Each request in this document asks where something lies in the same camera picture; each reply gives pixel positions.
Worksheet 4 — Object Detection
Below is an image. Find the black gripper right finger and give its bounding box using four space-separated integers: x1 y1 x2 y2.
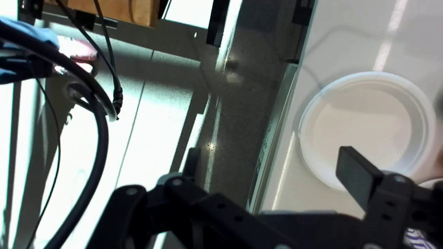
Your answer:
335 144 443 249

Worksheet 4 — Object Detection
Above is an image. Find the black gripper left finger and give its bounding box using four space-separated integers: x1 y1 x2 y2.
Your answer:
85 146 260 249

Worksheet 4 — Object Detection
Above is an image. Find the white round plate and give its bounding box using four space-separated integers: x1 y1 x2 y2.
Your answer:
296 71 438 192

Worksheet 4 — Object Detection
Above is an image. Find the striped patterned plate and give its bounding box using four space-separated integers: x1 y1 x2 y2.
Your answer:
404 227 436 249

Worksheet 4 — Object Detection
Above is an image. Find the wooden box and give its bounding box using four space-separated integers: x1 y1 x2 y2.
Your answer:
43 0 162 28

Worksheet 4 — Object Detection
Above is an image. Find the blue cloth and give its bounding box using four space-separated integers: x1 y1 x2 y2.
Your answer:
0 16 61 86

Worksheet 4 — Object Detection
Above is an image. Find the thick black cable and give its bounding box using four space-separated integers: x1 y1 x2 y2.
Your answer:
0 19 119 249

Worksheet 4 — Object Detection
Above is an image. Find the thin black plug cable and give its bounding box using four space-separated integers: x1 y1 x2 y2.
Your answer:
91 0 125 122

